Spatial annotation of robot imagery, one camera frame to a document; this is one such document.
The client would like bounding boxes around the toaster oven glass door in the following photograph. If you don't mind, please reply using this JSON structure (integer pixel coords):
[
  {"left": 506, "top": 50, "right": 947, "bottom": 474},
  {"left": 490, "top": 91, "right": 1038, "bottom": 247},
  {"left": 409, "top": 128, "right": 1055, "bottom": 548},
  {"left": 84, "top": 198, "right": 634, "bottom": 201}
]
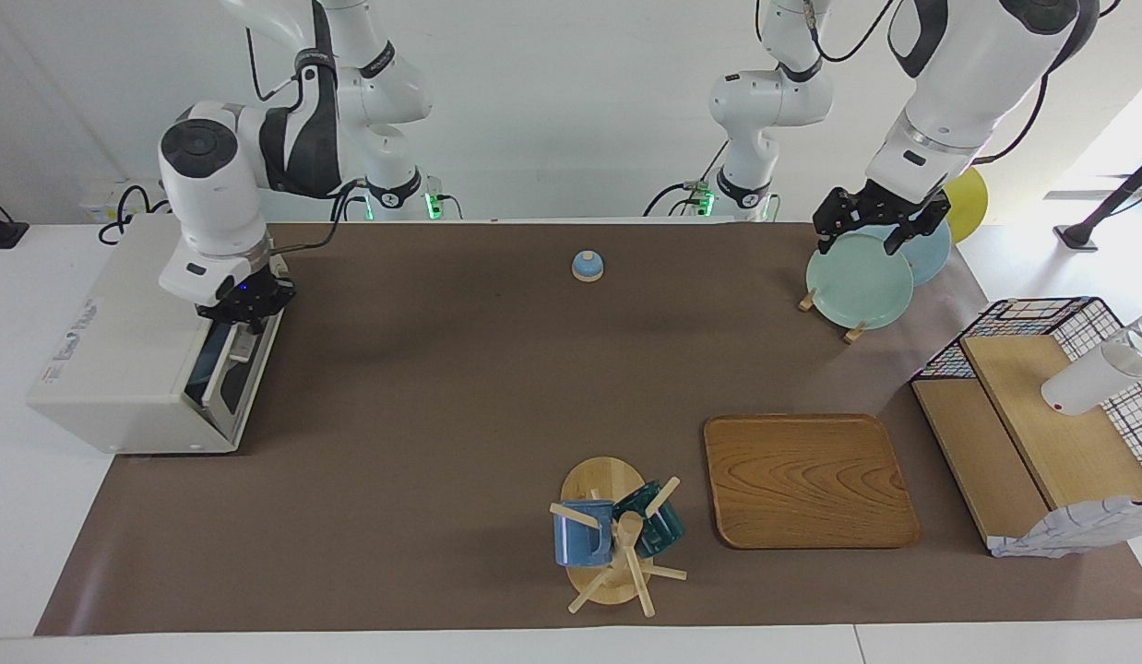
[{"left": 184, "top": 309, "right": 282, "bottom": 440}]

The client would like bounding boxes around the white toaster oven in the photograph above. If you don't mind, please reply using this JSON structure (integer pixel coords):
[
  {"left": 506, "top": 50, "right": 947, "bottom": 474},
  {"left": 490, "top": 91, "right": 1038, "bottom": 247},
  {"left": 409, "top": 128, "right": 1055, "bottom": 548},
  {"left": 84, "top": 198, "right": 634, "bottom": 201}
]
[{"left": 29, "top": 214, "right": 295, "bottom": 455}]

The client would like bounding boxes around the pale blue racked plate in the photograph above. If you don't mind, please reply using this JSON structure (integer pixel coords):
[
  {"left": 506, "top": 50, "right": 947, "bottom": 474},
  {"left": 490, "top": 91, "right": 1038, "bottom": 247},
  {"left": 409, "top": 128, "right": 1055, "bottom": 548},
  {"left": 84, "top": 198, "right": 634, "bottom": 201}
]
[{"left": 866, "top": 219, "right": 953, "bottom": 287}]

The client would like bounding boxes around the mint green plate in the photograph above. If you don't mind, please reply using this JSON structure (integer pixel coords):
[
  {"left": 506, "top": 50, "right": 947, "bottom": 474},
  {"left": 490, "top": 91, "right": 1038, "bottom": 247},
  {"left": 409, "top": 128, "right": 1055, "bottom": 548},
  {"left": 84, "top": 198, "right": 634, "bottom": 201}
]
[{"left": 805, "top": 232, "right": 915, "bottom": 330}]

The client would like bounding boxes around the yellow plate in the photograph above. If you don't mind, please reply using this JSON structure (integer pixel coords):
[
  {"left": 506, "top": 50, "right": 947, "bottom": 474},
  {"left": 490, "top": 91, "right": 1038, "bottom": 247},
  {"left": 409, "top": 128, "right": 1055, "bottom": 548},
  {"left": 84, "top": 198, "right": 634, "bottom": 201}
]
[{"left": 942, "top": 168, "right": 989, "bottom": 244}]

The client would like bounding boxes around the wooden plate rack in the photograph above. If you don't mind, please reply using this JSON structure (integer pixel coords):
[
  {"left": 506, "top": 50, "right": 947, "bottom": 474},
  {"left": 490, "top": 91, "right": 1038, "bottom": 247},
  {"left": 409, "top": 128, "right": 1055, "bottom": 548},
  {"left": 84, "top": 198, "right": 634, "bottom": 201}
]
[{"left": 798, "top": 288, "right": 867, "bottom": 345}]

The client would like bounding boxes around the white power strip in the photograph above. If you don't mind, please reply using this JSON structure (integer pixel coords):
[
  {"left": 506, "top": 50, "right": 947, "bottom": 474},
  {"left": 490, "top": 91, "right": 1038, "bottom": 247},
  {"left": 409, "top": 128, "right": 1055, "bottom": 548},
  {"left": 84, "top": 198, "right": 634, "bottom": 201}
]
[{"left": 77, "top": 180, "right": 166, "bottom": 224}]

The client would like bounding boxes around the brown table mat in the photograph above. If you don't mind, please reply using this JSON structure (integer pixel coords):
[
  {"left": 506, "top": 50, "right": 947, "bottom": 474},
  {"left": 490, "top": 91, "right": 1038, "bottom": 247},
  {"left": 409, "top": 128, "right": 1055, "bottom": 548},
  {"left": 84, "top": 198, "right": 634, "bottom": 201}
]
[{"left": 34, "top": 221, "right": 1142, "bottom": 637}]

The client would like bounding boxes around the white cup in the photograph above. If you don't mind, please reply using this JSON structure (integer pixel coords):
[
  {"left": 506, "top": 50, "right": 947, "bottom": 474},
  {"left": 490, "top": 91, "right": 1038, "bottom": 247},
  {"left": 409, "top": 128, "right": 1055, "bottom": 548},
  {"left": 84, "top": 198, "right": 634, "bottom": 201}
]
[{"left": 1041, "top": 314, "right": 1142, "bottom": 416}]

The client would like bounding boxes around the wooden tray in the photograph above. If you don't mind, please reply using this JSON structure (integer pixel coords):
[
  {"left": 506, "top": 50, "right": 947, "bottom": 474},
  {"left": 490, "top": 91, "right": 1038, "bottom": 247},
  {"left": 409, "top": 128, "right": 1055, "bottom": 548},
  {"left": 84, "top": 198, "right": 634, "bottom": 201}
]
[{"left": 703, "top": 413, "right": 920, "bottom": 551}]

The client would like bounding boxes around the wooden step shelf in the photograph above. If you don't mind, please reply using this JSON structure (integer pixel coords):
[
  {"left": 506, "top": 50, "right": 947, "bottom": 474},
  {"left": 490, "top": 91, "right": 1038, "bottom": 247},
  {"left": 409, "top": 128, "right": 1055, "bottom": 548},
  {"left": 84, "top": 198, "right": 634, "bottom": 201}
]
[{"left": 912, "top": 334, "right": 1142, "bottom": 552}]

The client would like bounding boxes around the wooden mug tree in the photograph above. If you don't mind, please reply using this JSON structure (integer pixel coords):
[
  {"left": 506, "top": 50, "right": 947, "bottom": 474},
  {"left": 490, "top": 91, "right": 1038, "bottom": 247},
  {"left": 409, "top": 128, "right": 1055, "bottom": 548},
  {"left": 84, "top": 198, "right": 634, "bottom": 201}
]
[{"left": 549, "top": 456, "right": 689, "bottom": 617}]

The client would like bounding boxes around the dark teal mug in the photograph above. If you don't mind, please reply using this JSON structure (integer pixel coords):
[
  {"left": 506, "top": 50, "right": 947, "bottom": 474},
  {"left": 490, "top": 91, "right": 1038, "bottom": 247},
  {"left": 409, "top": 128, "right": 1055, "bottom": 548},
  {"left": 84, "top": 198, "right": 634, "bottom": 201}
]
[{"left": 613, "top": 480, "right": 686, "bottom": 558}]

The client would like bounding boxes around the white patterned cloth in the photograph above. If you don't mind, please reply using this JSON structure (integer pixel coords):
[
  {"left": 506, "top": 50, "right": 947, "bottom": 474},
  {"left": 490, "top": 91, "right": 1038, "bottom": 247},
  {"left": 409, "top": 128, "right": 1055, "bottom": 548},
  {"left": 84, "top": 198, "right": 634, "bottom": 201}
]
[{"left": 988, "top": 495, "right": 1142, "bottom": 559}]

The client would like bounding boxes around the blue mug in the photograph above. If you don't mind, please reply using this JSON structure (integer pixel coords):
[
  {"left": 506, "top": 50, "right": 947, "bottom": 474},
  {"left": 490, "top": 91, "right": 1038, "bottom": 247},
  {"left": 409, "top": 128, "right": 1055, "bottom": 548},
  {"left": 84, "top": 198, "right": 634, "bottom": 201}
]
[{"left": 553, "top": 499, "right": 616, "bottom": 567}]

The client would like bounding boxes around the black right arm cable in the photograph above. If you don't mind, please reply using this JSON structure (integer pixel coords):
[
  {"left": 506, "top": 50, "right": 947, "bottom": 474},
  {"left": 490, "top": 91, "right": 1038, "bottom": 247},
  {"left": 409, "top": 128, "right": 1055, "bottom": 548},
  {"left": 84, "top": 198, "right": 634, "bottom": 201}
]
[{"left": 267, "top": 180, "right": 367, "bottom": 255}]

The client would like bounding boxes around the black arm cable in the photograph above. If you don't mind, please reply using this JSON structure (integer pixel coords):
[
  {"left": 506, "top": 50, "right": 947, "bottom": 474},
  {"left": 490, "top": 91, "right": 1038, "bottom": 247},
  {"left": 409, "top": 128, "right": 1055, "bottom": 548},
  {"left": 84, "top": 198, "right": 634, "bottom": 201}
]
[
  {"left": 802, "top": 0, "right": 904, "bottom": 65},
  {"left": 267, "top": 180, "right": 367, "bottom": 255}
]

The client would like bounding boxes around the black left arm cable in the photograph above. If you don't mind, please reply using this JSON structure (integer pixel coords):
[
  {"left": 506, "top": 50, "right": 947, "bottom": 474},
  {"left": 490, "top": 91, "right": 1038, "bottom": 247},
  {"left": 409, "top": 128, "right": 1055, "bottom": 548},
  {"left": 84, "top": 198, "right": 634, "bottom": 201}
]
[{"left": 802, "top": 0, "right": 904, "bottom": 65}]

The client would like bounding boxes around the black wire basket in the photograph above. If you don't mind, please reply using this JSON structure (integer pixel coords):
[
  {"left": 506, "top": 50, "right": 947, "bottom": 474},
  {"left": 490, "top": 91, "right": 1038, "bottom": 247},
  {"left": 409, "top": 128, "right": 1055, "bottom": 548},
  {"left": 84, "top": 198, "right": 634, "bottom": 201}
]
[{"left": 910, "top": 296, "right": 1142, "bottom": 490}]

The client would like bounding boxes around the black power cord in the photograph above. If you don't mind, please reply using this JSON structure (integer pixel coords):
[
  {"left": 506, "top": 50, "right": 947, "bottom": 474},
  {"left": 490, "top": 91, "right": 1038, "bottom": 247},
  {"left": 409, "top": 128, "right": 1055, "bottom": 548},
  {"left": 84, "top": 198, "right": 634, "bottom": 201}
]
[{"left": 98, "top": 184, "right": 177, "bottom": 246}]

